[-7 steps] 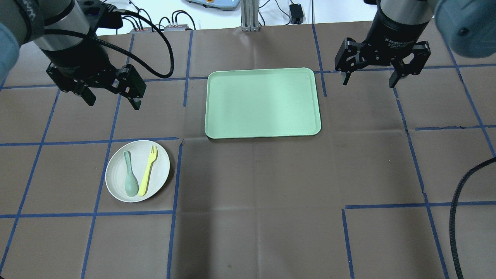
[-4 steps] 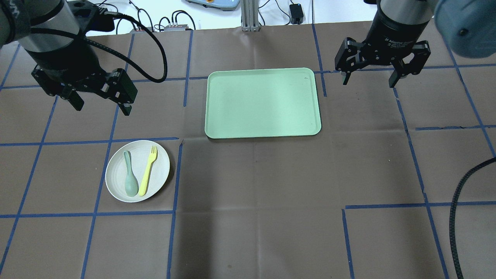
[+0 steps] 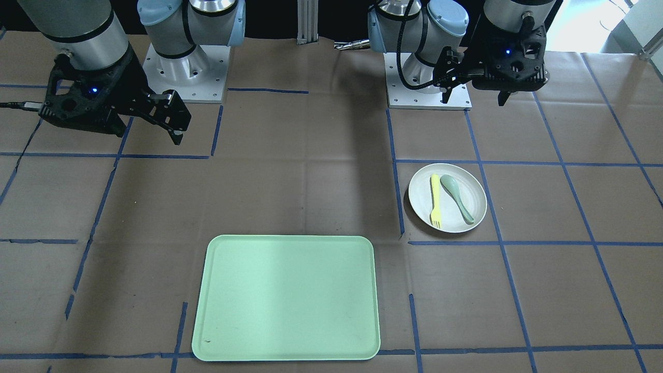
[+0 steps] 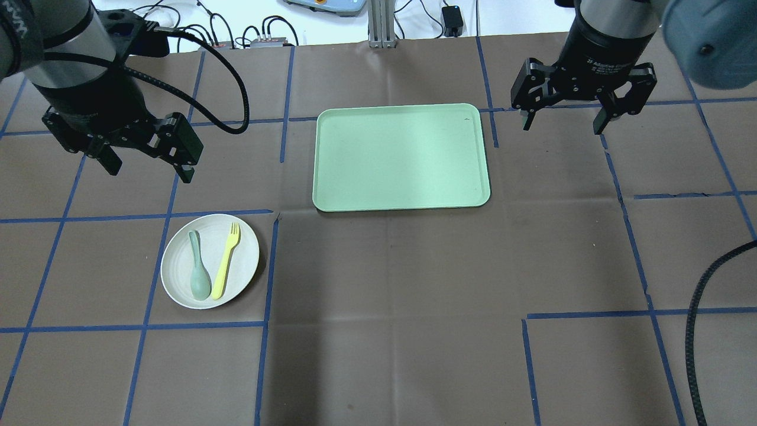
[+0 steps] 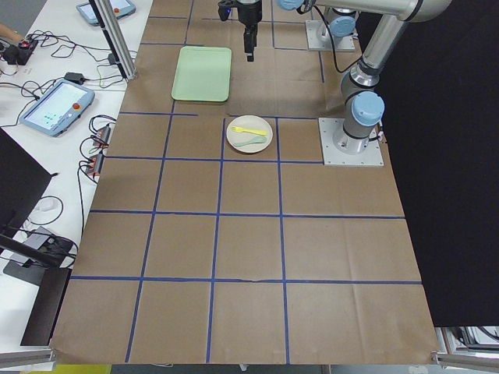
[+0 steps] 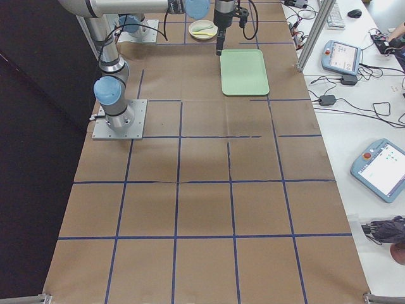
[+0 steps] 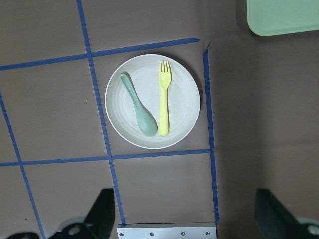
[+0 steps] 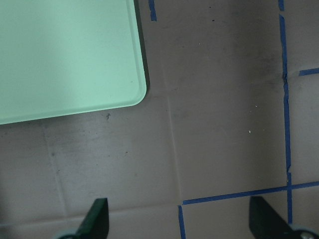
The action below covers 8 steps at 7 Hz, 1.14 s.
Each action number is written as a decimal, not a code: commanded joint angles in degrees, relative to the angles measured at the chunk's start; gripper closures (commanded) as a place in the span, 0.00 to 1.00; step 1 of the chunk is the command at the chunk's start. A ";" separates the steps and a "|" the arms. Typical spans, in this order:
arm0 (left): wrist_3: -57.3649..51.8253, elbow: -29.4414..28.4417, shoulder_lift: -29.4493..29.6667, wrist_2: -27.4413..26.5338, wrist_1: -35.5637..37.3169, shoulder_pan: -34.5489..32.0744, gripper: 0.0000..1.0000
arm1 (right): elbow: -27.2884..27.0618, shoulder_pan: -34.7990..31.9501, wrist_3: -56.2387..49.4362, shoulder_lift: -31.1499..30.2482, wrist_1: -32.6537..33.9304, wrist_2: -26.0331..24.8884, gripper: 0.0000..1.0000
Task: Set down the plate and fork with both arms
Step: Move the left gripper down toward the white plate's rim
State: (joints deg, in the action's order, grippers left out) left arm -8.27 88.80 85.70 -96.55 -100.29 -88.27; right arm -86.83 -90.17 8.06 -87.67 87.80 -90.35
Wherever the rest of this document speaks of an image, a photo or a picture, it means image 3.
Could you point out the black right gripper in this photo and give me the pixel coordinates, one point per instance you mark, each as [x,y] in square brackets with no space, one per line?
[126,79]

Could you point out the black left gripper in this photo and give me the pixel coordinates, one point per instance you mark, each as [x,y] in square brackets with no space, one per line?
[479,63]

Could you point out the white round plate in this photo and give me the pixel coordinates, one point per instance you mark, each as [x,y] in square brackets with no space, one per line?
[447,198]

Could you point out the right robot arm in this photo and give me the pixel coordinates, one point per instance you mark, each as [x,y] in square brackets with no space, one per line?
[92,32]

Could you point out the yellow plastic fork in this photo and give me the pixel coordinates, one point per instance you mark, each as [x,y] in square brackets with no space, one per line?
[435,214]

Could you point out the green plastic spoon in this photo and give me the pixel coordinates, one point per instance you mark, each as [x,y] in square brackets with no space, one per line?
[451,185]

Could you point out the light green tray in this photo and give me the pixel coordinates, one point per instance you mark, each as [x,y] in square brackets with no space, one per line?
[287,298]

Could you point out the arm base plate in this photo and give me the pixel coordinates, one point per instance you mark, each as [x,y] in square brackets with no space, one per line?
[199,77]
[401,97]

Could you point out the aluminium frame post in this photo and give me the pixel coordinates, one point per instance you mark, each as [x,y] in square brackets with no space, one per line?
[307,22]

